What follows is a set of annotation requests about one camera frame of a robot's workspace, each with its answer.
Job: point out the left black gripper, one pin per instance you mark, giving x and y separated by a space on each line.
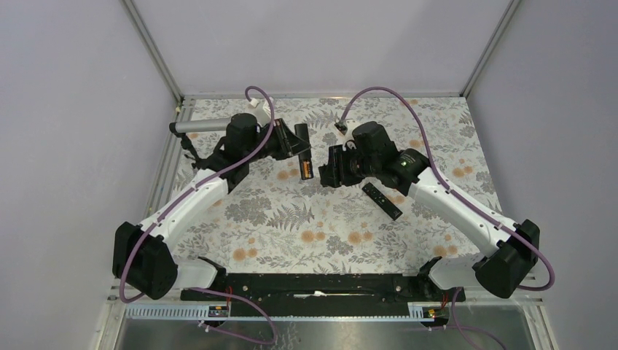
295 146

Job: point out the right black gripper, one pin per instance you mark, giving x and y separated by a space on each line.
332 176

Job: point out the black remote control back up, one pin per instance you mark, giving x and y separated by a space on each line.
305 157

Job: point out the orange battery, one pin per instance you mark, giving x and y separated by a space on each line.
306 171

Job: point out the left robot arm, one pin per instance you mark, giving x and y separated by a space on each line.
142 256

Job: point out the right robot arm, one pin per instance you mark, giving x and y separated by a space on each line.
505 247

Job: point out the black remote control with buttons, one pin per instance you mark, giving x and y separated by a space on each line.
385 204

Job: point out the floral table mat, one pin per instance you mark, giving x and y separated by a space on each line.
275 222

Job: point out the grey microphone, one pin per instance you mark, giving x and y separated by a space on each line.
198 126

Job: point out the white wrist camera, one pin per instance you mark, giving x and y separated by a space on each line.
260 108
345 130

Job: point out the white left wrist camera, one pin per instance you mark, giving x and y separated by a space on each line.
260 108

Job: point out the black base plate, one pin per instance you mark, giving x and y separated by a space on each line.
324 295

